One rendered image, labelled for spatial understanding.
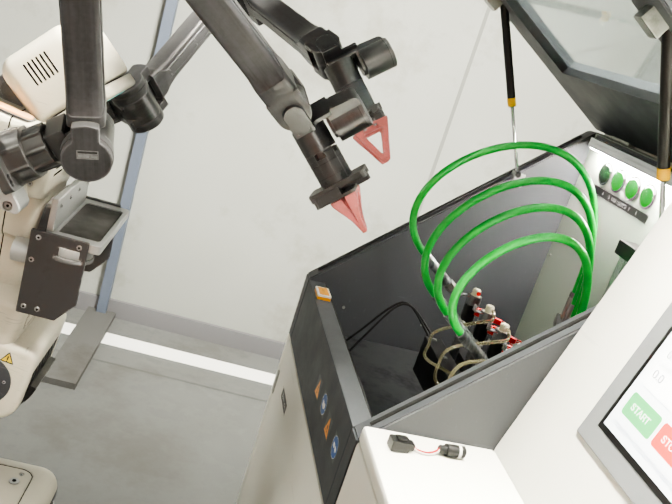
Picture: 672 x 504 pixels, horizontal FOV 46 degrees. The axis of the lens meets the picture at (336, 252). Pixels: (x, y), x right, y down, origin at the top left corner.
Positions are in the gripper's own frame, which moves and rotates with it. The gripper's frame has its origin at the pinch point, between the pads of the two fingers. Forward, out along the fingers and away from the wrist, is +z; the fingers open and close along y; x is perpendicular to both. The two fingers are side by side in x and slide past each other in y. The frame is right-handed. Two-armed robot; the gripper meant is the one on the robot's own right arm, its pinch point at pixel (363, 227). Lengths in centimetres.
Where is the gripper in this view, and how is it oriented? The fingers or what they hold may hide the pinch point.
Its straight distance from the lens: 133.2
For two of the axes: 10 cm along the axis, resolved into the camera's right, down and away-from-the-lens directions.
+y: 8.7, -4.4, -2.3
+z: 4.9, 8.6, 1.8
